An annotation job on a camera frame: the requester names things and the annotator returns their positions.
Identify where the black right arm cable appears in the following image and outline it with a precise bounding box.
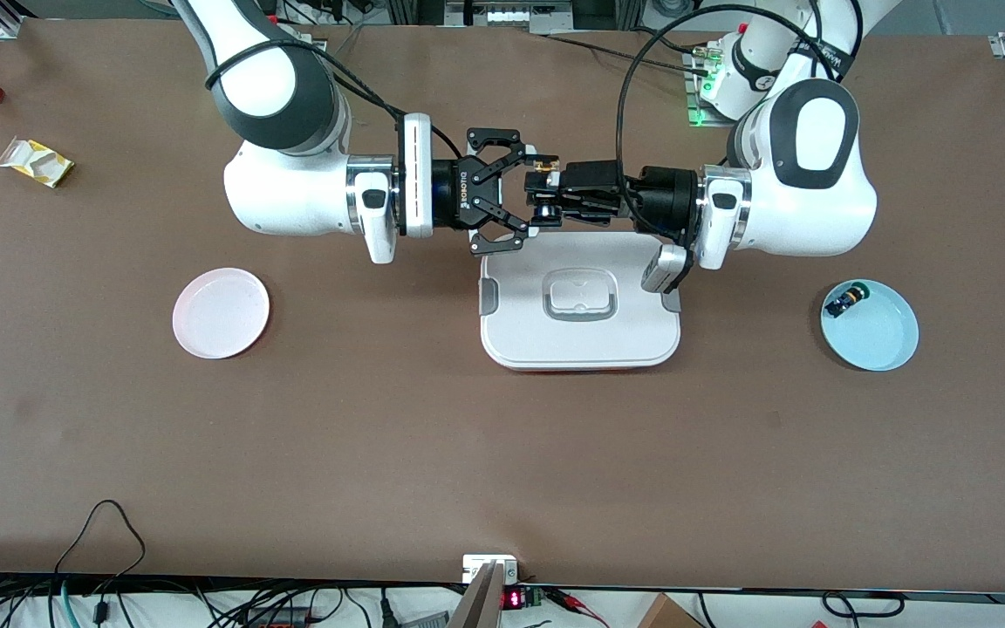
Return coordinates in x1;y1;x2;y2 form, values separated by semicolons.
204;38;465;163

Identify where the light blue round plate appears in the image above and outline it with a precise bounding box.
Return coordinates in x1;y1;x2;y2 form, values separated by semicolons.
820;279;920;373

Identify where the black orange network device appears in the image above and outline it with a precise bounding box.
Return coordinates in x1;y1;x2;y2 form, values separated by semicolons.
243;605;313;628

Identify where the grey metal bar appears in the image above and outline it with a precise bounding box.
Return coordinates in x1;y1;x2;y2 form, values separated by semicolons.
446;563;506;628

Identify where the thin black looped cable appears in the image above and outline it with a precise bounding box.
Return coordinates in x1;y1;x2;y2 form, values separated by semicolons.
53;499;148;582

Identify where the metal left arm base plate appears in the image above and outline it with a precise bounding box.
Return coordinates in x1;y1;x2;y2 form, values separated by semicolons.
684;45;737;130

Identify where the silver power strip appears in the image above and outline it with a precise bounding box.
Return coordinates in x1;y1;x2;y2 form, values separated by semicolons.
446;0;575;29

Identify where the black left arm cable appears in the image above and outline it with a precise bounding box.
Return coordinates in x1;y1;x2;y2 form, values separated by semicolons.
613;4;863;221

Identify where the black cable on table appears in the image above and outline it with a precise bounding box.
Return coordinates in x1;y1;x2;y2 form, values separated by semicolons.
529;28;718;76

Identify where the pink round plate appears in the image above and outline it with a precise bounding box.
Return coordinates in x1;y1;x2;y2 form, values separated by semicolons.
172;267;272;360

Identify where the orange black push-button switch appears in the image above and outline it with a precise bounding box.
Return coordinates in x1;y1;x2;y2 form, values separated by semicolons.
527;155;563;225

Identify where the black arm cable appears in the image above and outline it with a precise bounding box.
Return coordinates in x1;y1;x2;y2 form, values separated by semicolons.
204;38;465;163
613;4;863;221

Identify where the white lidded box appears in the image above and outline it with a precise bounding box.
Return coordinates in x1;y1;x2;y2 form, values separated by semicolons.
478;229;683;373

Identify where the brown cardboard box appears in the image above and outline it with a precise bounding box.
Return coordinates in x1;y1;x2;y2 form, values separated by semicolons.
638;593;706;628

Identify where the black cable below table edge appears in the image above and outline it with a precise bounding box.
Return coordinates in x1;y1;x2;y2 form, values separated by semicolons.
821;590;906;619

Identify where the red clip wire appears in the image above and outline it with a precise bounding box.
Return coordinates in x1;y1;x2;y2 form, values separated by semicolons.
544;588;610;628

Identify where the small white mounted device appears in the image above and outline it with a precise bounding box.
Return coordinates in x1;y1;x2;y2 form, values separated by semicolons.
462;554;522;586

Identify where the blue green push-button switch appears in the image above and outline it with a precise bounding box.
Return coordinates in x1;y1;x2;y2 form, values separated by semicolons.
824;282;871;319

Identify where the yellow torn packet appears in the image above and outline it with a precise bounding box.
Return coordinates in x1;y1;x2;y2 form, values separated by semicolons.
0;138;77;190

